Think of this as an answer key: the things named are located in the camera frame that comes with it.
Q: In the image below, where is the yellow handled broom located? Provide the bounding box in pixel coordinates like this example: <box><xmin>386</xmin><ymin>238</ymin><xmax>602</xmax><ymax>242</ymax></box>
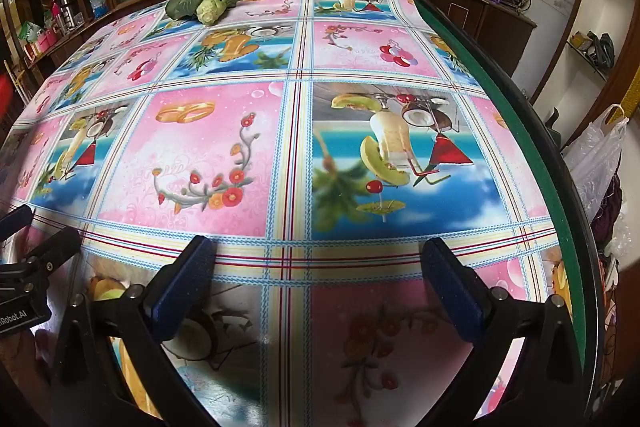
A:
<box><xmin>4</xmin><ymin>59</ymin><xmax>32</xmax><ymax>105</ymax></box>

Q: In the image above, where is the printed plastic tablecloth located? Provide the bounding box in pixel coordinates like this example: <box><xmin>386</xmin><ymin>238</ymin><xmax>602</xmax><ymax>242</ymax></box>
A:
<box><xmin>0</xmin><ymin>0</ymin><xmax>583</xmax><ymax>427</ymax></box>

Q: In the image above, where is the wooden sideboard cabinet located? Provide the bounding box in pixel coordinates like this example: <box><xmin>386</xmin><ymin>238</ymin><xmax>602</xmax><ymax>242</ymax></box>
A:
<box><xmin>447</xmin><ymin>0</ymin><xmax>538</xmax><ymax>78</ymax></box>

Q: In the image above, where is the glass wall shelf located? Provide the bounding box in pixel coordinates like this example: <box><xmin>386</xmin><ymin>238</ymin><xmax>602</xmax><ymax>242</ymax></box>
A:
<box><xmin>566</xmin><ymin>32</ymin><xmax>617</xmax><ymax>80</ymax></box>

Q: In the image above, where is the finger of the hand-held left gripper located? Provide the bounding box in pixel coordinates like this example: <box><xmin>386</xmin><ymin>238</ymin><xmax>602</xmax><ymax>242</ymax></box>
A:
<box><xmin>0</xmin><ymin>205</ymin><xmax>32</xmax><ymax>240</ymax></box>
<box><xmin>10</xmin><ymin>227</ymin><xmax>82</xmax><ymax>275</ymax></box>

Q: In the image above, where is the black and steel thermos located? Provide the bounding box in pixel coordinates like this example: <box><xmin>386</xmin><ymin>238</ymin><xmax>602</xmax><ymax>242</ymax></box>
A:
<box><xmin>54</xmin><ymin>0</ymin><xmax>83</xmax><ymax>30</ymax></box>

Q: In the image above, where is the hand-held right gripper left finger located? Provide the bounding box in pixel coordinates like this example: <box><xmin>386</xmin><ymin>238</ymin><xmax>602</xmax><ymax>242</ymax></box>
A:
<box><xmin>50</xmin><ymin>234</ymin><xmax>221</xmax><ymax>427</ymax></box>

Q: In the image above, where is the white plastic bag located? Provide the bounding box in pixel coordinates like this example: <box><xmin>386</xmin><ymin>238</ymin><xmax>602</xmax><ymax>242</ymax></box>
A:
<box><xmin>562</xmin><ymin>104</ymin><xmax>631</xmax><ymax>228</ymax></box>

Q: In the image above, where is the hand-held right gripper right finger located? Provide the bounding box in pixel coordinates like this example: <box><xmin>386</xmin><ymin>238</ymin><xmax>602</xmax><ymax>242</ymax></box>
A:
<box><xmin>421</xmin><ymin>237</ymin><xmax>586</xmax><ymax>427</ymax></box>

